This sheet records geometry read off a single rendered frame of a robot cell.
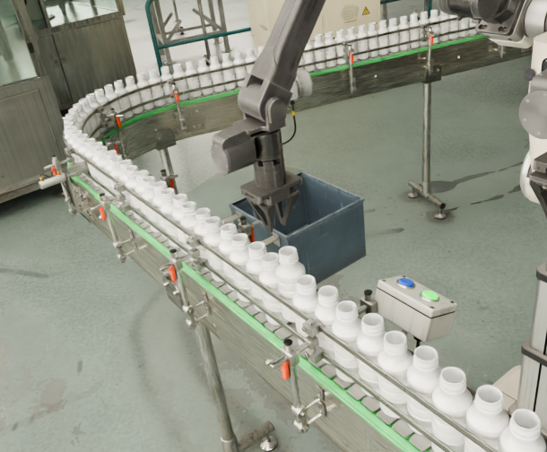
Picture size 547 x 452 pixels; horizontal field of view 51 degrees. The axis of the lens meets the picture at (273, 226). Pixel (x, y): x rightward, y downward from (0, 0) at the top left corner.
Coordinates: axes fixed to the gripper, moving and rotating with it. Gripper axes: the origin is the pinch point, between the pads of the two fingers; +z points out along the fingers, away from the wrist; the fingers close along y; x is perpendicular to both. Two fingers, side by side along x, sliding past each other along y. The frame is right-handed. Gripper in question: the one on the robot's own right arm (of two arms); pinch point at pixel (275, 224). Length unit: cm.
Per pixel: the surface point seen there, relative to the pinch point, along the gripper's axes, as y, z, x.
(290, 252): -2.6, 7.8, 0.0
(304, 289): 0.6, 11.0, 8.0
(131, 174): 0, 13, -73
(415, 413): 1.4, 21.0, 36.5
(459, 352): -108, 126, -32
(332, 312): -0.5, 13.6, 14.5
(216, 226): -0.6, 11.5, -26.2
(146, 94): -50, 21, -169
